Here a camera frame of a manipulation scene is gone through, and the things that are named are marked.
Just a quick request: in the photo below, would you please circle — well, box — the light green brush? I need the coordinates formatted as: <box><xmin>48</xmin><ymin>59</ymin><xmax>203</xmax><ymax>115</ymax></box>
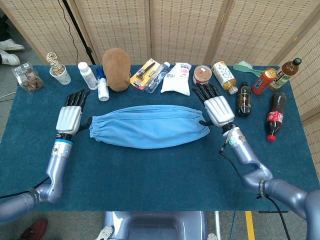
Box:
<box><xmin>232</xmin><ymin>60</ymin><xmax>262</xmax><ymax>78</ymax></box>

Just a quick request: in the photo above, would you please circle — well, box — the tall white plastic bottle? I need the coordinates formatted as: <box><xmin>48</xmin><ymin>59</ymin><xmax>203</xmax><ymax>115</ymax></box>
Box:
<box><xmin>77</xmin><ymin>61</ymin><xmax>99</xmax><ymax>91</ymax></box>

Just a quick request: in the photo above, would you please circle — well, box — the black coffee bottle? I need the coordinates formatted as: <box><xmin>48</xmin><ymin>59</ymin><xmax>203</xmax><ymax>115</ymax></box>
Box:
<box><xmin>236</xmin><ymin>81</ymin><xmax>252</xmax><ymax>118</ymax></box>

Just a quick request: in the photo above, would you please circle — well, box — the orange drink can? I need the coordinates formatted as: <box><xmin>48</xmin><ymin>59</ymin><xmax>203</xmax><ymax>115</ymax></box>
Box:
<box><xmin>251</xmin><ymin>67</ymin><xmax>278</xmax><ymax>95</ymax></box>

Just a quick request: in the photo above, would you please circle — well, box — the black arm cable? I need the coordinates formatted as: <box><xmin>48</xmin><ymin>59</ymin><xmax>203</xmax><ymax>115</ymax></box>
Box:
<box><xmin>0</xmin><ymin>176</ymin><xmax>51</xmax><ymax>200</ymax></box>
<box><xmin>218</xmin><ymin>148</ymin><xmax>292</xmax><ymax>240</ymax></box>

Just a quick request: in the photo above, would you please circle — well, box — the white soft pouch bag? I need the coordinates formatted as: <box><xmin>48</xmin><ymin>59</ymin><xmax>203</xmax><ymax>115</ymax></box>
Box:
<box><xmin>160</xmin><ymin>61</ymin><xmax>193</xmax><ymax>97</ymax></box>

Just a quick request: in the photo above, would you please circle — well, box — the braided rope coil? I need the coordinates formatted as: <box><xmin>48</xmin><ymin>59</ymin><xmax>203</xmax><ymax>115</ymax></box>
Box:
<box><xmin>46</xmin><ymin>51</ymin><xmax>66</xmax><ymax>76</ymax></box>

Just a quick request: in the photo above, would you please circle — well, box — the white paper cup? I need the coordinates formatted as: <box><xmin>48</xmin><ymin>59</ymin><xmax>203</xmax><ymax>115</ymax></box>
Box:
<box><xmin>49</xmin><ymin>66</ymin><xmax>72</xmax><ymax>86</ymax></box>

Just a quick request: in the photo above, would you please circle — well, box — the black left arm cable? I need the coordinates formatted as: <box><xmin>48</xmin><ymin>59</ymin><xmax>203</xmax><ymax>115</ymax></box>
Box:
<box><xmin>0</xmin><ymin>176</ymin><xmax>51</xmax><ymax>200</ymax></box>

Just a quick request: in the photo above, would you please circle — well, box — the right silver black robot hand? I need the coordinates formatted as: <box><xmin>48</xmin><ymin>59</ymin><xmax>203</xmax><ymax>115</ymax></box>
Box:
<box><xmin>191</xmin><ymin>83</ymin><xmax>236</xmax><ymax>133</ymax></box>

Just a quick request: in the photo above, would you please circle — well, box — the razor in yellow blister pack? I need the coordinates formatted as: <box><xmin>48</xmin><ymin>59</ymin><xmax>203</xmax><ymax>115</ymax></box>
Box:
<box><xmin>129</xmin><ymin>57</ymin><xmax>162</xmax><ymax>91</ymax></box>

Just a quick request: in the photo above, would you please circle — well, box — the red shoe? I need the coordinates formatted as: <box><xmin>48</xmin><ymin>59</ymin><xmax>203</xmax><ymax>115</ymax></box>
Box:
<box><xmin>19</xmin><ymin>218</ymin><xmax>48</xmax><ymax>240</ymax></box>

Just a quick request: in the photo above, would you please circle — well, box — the brown plush toy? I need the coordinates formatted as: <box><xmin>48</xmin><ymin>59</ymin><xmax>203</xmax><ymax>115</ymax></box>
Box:
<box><xmin>102</xmin><ymin>48</ymin><xmax>132</xmax><ymax>92</ymax></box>

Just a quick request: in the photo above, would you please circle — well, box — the white sneaker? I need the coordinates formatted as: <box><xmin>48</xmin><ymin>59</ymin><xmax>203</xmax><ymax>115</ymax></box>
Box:
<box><xmin>0</xmin><ymin>49</ymin><xmax>21</xmax><ymax>66</ymax></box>
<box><xmin>0</xmin><ymin>38</ymin><xmax>26</xmax><ymax>52</ymax></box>

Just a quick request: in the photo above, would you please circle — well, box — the clear plastic toothbrush pack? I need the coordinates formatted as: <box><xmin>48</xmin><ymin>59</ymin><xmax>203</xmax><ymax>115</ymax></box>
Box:
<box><xmin>144</xmin><ymin>61</ymin><xmax>172</xmax><ymax>94</ymax></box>

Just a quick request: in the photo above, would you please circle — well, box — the blue-grey robot torso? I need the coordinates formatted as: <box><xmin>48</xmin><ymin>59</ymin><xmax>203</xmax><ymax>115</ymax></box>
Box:
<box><xmin>102</xmin><ymin>211</ymin><xmax>208</xmax><ymax>240</ymax></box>

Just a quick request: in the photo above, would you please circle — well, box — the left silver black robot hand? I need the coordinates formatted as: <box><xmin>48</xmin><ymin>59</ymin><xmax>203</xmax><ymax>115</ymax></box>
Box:
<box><xmin>55</xmin><ymin>88</ymin><xmax>93</xmax><ymax>142</ymax></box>

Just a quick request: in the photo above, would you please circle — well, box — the yellow tea bottle white label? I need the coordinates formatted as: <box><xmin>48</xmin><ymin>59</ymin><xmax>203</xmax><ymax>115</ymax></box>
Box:
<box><xmin>211</xmin><ymin>60</ymin><xmax>239</xmax><ymax>95</ymax></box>

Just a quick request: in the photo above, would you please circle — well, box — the brown tea bottle green cap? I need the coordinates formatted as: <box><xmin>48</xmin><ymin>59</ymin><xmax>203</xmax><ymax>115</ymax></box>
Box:
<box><xmin>268</xmin><ymin>57</ymin><xmax>303</xmax><ymax>91</ymax></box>

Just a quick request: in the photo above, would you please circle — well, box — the cola bottle red label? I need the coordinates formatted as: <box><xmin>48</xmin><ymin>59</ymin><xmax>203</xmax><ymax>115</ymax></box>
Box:
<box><xmin>266</xmin><ymin>91</ymin><xmax>287</xmax><ymax>142</ymax></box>

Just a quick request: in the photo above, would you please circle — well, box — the clear box of brown pastries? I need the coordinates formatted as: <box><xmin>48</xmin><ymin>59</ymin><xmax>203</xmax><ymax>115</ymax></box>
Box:
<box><xmin>11</xmin><ymin>62</ymin><xmax>45</xmax><ymax>94</ymax></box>

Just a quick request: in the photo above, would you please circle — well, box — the white bottle with blue cap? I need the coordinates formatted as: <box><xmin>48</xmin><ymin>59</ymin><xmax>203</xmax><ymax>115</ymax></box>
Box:
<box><xmin>96</xmin><ymin>66</ymin><xmax>110</xmax><ymax>102</ymax></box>

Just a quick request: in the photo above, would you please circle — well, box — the white table leg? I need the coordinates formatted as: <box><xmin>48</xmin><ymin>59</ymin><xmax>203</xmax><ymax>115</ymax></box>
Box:
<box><xmin>214</xmin><ymin>211</ymin><xmax>222</xmax><ymax>240</ymax></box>

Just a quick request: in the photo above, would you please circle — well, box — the thin black hanging cable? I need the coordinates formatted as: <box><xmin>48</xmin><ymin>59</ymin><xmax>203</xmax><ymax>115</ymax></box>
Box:
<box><xmin>57</xmin><ymin>0</ymin><xmax>78</xmax><ymax>66</ymax></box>

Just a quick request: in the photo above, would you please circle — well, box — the round jar with red label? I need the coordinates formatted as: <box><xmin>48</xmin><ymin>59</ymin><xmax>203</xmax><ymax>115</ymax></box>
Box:
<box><xmin>192</xmin><ymin>64</ymin><xmax>213</xmax><ymax>88</ymax></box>

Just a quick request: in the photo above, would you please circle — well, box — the teal table cloth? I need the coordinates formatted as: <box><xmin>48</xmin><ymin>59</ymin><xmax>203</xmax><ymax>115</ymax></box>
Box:
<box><xmin>0</xmin><ymin>65</ymin><xmax>320</xmax><ymax>212</ymax></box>

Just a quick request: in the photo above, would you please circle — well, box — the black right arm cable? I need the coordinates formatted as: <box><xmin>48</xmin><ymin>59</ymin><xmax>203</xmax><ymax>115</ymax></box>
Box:
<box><xmin>218</xmin><ymin>148</ymin><xmax>292</xmax><ymax>240</ymax></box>

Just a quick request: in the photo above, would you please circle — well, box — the black tripod stand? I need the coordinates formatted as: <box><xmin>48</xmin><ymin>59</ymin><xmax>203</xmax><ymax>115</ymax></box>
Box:
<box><xmin>61</xmin><ymin>0</ymin><xmax>97</xmax><ymax>65</ymax></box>

